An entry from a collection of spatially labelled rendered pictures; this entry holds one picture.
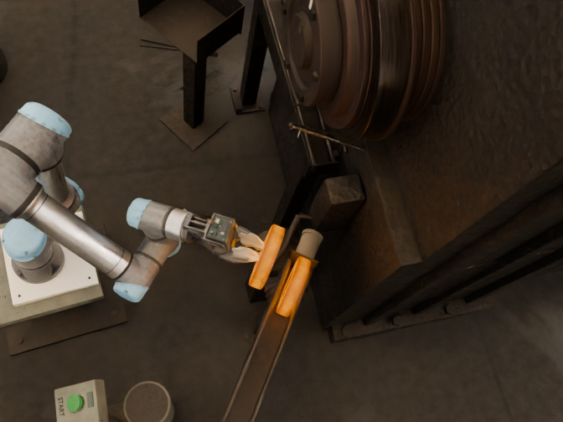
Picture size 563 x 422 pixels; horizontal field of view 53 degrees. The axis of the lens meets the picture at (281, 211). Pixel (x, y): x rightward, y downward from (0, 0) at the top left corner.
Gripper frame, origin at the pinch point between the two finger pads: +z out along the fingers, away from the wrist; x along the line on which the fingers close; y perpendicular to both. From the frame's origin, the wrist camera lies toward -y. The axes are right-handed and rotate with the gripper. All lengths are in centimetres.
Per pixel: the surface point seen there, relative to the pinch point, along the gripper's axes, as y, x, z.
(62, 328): -65, -26, -76
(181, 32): -11, 67, -56
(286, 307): -11.9, -7.8, 6.5
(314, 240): -17.4, 13.5, 6.5
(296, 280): -8.1, -1.6, 7.3
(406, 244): -5.3, 14.2, 30.2
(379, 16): 45, 34, 15
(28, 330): -62, -30, -86
